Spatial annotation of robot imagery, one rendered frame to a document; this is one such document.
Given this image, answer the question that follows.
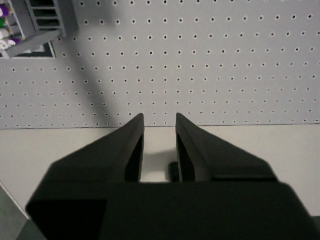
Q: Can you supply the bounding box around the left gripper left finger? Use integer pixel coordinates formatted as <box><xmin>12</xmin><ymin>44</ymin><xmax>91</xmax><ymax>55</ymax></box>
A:
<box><xmin>39</xmin><ymin>113</ymin><xmax>145</xmax><ymax>183</ymax></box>

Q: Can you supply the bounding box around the grey slotted holder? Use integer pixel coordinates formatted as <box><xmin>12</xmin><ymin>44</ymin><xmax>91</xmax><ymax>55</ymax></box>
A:
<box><xmin>25</xmin><ymin>0</ymin><xmax>79</xmax><ymax>36</ymax></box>

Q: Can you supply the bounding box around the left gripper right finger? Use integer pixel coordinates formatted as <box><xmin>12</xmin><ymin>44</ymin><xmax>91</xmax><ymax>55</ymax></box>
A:
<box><xmin>175</xmin><ymin>113</ymin><xmax>280</xmax><ymax>181</ymax></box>

